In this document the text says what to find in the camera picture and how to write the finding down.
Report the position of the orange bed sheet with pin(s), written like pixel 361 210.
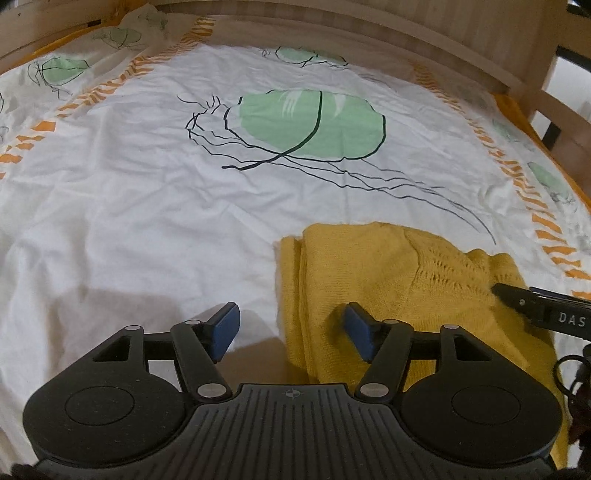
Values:
pixel 512 110

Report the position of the yellow knit sweater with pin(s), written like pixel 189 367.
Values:
pixel 369 267

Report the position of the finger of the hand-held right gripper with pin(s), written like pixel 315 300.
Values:
pixel 515 297

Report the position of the wooden bed frame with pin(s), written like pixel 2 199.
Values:
pixel 369 27

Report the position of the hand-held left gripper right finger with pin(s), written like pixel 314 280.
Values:
pixel 360 330

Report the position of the white printed duvet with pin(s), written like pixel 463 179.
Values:
pixel 138 207

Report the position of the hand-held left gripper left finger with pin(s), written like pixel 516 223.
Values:
pixel 225 330

